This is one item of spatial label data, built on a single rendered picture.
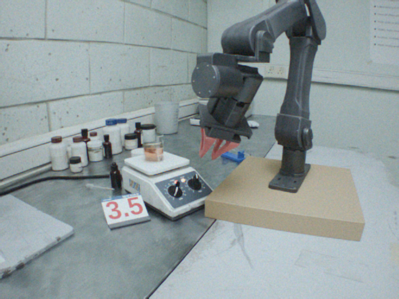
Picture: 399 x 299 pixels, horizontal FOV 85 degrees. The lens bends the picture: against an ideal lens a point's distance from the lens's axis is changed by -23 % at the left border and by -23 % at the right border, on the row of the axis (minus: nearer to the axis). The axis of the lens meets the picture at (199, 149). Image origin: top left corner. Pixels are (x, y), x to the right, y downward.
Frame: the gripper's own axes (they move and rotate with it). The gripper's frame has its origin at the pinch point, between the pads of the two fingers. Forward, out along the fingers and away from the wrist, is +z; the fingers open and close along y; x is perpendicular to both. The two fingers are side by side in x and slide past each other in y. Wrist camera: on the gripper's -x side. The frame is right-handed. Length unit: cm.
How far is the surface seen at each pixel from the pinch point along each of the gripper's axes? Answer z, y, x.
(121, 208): 13.1, 15.3, 6.9
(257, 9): -21, -59, -155
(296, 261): -1.8, -11.1, 25.9
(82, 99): 27, 35, -53
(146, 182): 9.6, 10.6, 1.6
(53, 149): 29, 38, -24
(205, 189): 8.3, -2.5, 2.0
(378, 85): -20, -136, -85
